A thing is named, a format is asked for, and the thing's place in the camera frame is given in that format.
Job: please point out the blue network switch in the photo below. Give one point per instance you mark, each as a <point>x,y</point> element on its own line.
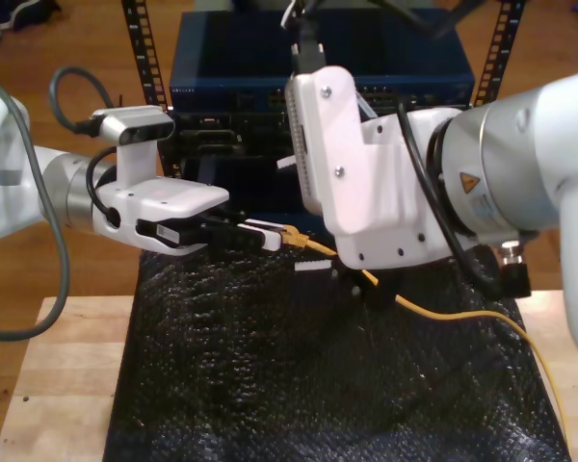
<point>221,48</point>

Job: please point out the black rack frame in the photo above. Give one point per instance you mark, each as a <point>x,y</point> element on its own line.
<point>142,48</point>

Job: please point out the black server unit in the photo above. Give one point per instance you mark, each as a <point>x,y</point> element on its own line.
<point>207,139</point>

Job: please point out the black bubble wrap mat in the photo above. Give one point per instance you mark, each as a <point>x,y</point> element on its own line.
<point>270,385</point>

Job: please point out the dark sneaker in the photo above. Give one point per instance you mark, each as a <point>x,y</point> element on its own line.
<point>29,12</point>

